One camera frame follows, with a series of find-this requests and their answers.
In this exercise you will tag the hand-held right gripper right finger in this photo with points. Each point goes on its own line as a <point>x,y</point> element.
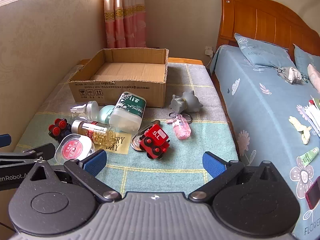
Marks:
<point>212,163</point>

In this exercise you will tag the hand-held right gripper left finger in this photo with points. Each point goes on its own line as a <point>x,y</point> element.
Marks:
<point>96,159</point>

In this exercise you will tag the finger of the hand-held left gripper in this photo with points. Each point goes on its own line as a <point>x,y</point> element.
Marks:
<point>4,140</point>
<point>25,156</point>

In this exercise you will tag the round clear red label container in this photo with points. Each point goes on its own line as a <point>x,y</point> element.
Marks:
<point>75,148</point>

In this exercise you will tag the clear bottle of gold capsules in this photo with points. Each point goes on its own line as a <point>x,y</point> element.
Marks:
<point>97,132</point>

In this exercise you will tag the dark block red studs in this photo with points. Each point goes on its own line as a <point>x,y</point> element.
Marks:
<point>58,127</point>

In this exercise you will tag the red toy train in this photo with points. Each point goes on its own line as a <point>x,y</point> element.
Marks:
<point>155,140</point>

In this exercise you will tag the cardboard box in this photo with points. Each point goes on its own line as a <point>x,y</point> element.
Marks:
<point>120,92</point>

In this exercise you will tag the plaid green grey blanket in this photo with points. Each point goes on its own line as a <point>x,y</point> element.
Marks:
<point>190,152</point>

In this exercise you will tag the teal round jar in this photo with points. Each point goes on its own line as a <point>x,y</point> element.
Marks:
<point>105,113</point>

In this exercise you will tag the clear spray bottle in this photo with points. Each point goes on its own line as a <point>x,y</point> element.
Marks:
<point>87,110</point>

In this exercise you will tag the green label plastic bottle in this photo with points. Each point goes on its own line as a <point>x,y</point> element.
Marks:
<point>130,107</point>

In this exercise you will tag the blue floral bed sheet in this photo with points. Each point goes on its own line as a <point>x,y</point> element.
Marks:
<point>260,120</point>

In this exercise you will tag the grey elephant toy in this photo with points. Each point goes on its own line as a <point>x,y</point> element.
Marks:
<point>186,101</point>

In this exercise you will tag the pale yellow toy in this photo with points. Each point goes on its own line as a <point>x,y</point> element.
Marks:
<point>301,128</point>

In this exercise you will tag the green tube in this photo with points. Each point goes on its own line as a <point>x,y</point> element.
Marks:
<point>308,156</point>

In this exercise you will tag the red phone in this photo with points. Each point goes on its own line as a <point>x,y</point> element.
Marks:
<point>313,193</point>

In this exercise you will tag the wooden side table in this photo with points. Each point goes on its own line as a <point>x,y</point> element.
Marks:
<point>185,60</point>

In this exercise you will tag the grey crumpled cloth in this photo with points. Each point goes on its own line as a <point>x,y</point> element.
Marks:
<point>291,74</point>

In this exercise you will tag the blue floral pillow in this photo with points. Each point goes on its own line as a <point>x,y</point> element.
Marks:
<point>305,60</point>
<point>262,52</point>

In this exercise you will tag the pale pink cloth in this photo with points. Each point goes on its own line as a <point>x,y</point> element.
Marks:
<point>314,76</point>

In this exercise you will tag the pink curtain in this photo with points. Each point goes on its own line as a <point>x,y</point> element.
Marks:
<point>125,17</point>

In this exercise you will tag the wooden bed headboard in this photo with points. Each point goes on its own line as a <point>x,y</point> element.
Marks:
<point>262,17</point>

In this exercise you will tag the white wall socket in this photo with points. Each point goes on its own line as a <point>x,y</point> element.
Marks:
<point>208,50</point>

